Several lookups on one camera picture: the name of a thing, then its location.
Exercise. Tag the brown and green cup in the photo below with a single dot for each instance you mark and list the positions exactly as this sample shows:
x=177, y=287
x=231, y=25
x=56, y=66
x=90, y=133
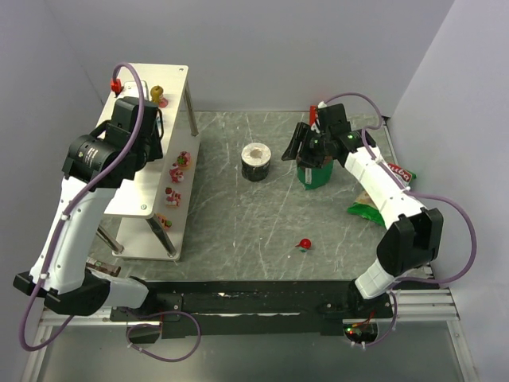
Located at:
x=313, y=178

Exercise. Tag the green chips bag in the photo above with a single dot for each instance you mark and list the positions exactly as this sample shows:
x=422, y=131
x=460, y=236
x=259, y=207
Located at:
x=384, y=199

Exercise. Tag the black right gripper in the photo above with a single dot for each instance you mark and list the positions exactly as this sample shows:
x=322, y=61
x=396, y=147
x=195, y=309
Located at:
x=308, y=147

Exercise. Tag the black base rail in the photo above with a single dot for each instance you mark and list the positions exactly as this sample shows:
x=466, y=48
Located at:
x=185, y=308

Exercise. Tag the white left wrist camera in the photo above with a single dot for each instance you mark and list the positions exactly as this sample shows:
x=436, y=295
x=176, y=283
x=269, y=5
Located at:
x=130, y=89

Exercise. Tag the yellow bee toy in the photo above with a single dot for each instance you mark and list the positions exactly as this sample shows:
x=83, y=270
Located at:
x=160, y=123

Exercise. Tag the pink donut toy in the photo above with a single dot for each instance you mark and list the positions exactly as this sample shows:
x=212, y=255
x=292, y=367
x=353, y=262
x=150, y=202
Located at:
x=184, y=160

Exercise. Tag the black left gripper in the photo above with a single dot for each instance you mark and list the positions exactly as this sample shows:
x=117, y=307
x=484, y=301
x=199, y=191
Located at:
x=153, y=140

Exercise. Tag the black and white tape roll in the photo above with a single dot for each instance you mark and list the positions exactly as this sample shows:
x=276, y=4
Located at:
x=255, y=160

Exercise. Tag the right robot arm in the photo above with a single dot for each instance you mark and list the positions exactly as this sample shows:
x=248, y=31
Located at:
x=413, y=232

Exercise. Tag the yellow pink lion toy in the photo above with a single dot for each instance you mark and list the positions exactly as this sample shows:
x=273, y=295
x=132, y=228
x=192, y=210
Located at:
x=165, y=222

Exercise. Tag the brown snack bar wrapper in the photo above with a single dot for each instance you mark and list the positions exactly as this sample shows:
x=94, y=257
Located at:
x=106, y=268

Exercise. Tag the red block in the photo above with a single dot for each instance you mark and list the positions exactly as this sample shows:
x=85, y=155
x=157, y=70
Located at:
x=313, y=115

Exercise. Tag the strawberry cake toy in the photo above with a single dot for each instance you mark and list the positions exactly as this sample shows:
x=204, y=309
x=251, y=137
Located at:
x=172, y=198

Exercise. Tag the white two-tier shelf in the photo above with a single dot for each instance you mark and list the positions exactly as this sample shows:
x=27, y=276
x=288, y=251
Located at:
x=137, y=202

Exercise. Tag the olive round toy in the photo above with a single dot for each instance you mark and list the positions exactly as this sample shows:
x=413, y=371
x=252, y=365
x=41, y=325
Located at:
x=157, y=96

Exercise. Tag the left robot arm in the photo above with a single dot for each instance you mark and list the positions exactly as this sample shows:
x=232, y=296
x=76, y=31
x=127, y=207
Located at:
x=94, y=169

